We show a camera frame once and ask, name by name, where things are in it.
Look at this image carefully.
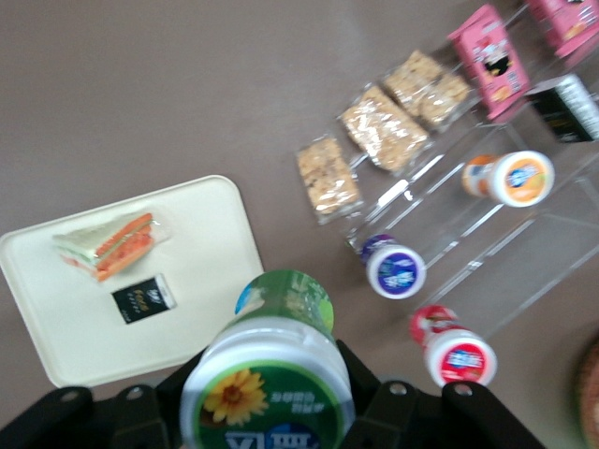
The red gum bottle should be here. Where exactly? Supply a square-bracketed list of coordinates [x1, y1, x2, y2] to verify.
[409, 304, 499, 387]

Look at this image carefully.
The black white snack packet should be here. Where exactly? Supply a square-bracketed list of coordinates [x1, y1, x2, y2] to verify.
[524, 73, 599, 144]

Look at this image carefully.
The pink cartoon snack packet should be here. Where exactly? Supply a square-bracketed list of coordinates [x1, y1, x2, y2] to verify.
[447, 4, 532, 123]
[526, 0, 599, 59]

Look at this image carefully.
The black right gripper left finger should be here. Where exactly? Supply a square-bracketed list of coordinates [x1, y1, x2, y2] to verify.
[0, 358, 203, 449]

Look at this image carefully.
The wrapped peanut brittle bar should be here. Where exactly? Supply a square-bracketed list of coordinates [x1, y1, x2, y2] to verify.
[382, 50, 472, 133]
[337, 83, 432, 175]
[296, 135, 364, 226]

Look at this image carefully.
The clear acrylic display stand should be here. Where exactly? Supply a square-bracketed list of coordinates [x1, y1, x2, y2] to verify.
[345, 0, 599, 340]

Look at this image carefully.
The small wrapped sandwich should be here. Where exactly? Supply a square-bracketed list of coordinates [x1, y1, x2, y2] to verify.
[51, 212, 172, 282]

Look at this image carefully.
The flat black chocolate box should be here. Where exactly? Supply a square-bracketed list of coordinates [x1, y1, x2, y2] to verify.
[110, 273, 179, 326]

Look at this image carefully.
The cream plastic tray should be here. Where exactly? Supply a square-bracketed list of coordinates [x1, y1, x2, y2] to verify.
[0, 175, 266, 389]

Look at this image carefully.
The green gum bottle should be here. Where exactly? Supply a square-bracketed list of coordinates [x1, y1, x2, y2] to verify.
[180, 268, 357, 449]

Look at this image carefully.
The blue gum bottle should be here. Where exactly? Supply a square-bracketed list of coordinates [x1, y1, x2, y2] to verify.
[358, 233, 428, 300]

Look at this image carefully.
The orange gum bottle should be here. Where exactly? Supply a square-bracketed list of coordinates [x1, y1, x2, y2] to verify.
[462, 150, 557, 209]

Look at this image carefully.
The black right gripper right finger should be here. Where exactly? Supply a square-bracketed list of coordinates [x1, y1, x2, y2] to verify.
[334, 339, 547, 449]

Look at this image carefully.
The brown wicker basket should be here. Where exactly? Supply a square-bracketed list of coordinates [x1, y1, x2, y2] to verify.
[573, 340, 599, 449]

